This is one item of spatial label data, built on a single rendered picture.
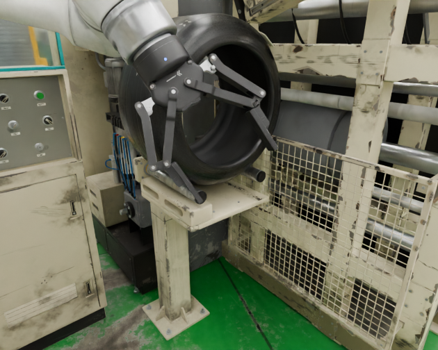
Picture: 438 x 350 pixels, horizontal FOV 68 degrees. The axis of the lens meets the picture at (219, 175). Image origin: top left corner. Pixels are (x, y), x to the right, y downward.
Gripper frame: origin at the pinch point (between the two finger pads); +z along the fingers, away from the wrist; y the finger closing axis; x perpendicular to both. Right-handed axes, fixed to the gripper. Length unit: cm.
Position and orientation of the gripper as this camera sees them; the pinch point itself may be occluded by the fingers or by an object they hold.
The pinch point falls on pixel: (233, 169)
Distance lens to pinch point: 48.5
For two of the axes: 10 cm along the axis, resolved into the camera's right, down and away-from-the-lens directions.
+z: 5.5, 8.2, 1.6
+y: -8.1, 5.7, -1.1
